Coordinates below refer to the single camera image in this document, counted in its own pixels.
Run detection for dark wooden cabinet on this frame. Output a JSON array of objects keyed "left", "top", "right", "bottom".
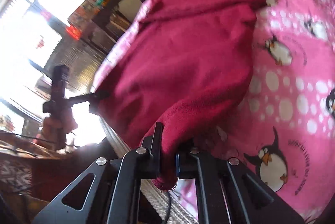
[{"left": 66, "top": 0, "right": 145, "bottom": 54}]

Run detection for left hand gripping handle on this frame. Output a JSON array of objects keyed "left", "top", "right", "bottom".
[{"left": 36, "top": 108, "right": 78, "bottom": 151}]

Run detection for dark red fleece garment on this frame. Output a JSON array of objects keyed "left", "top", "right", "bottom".
[{"left": 97, "top": 0, "right": 266, "bottom": 190}]

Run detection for pink penguin blanket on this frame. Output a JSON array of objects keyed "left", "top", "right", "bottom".
[{"left": 95, "top": 0, "right": 334, "bottom": 223}]

